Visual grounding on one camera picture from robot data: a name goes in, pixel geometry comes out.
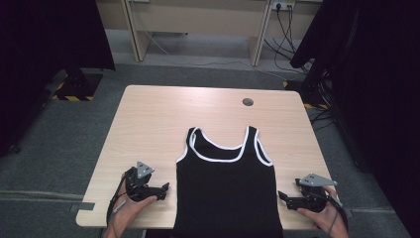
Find large black curtain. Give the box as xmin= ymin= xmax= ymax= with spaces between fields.
xmin=0 ymin=0 xmax=117 ymax=157

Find black hanging cables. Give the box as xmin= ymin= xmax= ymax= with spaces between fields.
xmin=262 ymin=4 xmax=314 ymax=74

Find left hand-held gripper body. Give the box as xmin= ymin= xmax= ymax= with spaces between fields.
xmin=124 ymin=161 xmax=156 ymax=203

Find black stand base hazard tape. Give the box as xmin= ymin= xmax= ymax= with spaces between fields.
xmin=282 ymin=70 xmax=332 ymax=111
xmin=50 ymin=67 xmax=104 ymax=102

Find beige desk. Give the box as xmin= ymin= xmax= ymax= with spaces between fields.
xmin=96 ymin=0 xmax=325 ymax=67

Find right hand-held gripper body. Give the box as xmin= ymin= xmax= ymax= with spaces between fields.
xmin=294 ymin=173 xmax=339 ymax=213

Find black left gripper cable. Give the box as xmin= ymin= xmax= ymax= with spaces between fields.
xmin=105 ymin=170 xmax=133 ymax=232

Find black floor cables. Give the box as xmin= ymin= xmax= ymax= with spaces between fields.
xmin=308 ymin=107 xmax=337 ymax=132

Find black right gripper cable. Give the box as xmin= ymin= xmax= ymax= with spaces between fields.
xmin=325 ymin=192 xmax=351 ymax=236

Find person's left hand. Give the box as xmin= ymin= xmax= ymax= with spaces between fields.
xmin=113 ymin=180 xmax=158 ymax=226

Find person's right hand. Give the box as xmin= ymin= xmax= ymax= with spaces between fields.
xmin=296 ymin=185 xmax=349 ymax=232

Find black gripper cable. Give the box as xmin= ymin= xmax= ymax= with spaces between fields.
xmin=325 ymin=192 xmax=351 ymax=236
xmin=105 ymin=170 xmax=133 ymax=232

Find black tank top white trim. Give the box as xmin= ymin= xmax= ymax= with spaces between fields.
xmin=171 ymin=125 xmax=284 ymax=238

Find grey floor cable cover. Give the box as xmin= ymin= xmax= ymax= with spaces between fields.
xmin=0 ymin=189 xmax=85 ymax=202

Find white wall socket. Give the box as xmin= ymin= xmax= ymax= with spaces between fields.
xmin=270 ymin=0 xmax=296 ymax=11

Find silver plug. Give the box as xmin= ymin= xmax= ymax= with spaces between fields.
xmin=112 ymin=199 xmax=128 ymax=213

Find white floor cable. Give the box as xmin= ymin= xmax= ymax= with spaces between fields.
xmin=144 ymin=31 xmax=289 ymax=82

